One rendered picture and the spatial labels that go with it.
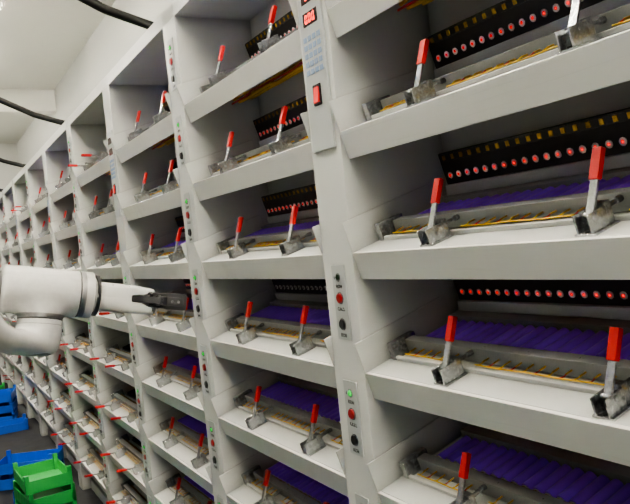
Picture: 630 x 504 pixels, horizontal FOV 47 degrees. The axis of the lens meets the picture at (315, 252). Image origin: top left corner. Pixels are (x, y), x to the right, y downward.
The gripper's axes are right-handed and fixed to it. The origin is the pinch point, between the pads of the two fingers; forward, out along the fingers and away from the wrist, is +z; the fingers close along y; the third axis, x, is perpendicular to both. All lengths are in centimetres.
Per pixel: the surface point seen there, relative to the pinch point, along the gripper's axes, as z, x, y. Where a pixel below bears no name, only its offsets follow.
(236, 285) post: 24.8, 5.0, -30.4
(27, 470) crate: 9, -86, -230
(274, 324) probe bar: 24.7, -3.3, -6.5
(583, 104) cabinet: 31, 31, 69
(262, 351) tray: 19.1, -8.7, 0.8
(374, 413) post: 21.6, -15.0, 39.6
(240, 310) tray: 26.4, -1.0, -30.1
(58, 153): 9, 68, -240
